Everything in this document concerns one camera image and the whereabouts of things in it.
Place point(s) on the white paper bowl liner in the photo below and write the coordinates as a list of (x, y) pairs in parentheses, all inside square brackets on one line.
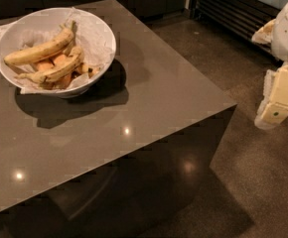
[(91, 33)]

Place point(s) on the orange carrot pieces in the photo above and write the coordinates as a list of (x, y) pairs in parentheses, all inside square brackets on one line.
[(65, 81)]

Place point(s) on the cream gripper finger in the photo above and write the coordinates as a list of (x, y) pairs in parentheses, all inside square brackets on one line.
[(273, 109), (263, 36)]

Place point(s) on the yellow banana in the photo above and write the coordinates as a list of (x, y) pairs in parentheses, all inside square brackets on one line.
[(44, 50), (61, 69)]

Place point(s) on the black louvered vent cabinet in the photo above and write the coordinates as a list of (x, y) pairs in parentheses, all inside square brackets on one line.
[(243, 17)]

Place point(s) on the white ceramic bowl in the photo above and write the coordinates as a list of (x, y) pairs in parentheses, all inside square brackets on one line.
[(8, 45)]

